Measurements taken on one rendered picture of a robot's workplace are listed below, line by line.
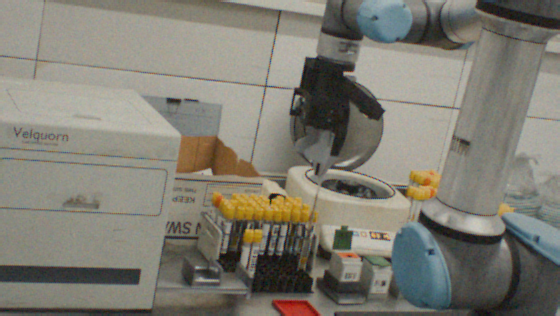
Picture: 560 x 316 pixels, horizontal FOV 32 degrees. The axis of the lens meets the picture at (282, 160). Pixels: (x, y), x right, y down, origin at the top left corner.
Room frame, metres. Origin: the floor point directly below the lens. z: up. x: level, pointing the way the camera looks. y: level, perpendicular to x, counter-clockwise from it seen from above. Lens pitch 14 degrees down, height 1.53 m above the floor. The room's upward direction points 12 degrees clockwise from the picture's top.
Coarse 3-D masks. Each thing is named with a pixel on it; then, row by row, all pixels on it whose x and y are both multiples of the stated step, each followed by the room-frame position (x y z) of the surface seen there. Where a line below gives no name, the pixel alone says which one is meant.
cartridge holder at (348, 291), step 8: (328, 272) 1.66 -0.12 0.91; (320, 280) 1.68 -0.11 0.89; (328, 280) 1.66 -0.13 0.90; (336, 280) 1.63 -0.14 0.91; (328, 288) 1.65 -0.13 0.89; (336, 288) 1.63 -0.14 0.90; (344, 288) 1.63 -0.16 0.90; (352, 288) 1.64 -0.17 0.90; (360, 288) 1.65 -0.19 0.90; (336, 296) 1.62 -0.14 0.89; (344, 296) 1.62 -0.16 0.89; (352, 296) 1.63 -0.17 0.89; (360, 296) 1.63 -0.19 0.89
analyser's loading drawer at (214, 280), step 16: (160, 272) 1.49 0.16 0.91; (176, 272) 1.51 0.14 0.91; (192, 272) 1.47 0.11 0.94; (208, 272) 1.53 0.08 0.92; (224, 272) 1.55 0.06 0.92; (240, 272) 1.54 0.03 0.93; (160, 288) 1.43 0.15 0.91; (176, 288) 1.44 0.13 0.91; (192, 288) 1.46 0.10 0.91; (208, 288) 1.47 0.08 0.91; (224, 288) 1.48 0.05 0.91; (240, 288) 1.49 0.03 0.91
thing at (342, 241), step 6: (342, 228) 1.69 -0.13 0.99; (336, 234) 1.68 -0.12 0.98; (342, 234) 1.68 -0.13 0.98; (348, 234) 1.69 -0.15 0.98; (336, 240) 1.68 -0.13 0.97; (342, 240) 1.68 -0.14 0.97; (348, 240) 1.69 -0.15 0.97; (336, 246) 1.68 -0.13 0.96; (342, 246) 1.68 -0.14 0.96; (348, 246) 1.69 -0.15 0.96
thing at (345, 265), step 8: (336, 256) 1.66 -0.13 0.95; (344, 256) 1.65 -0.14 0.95; (352, 256) 1.66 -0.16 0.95; (336, 264) 1.65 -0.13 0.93; (344, 264) 1.63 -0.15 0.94; (352, 264) 1.64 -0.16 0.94; (360, 264) 1.65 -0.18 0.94; (336, 272) 1.65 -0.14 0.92; (344, 272) 1.63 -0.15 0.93; (352, 272) 1.64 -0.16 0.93; (360, 272) 1.65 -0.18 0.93; (344, 280) 1.64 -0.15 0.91; (352, 280) 1.64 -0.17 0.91
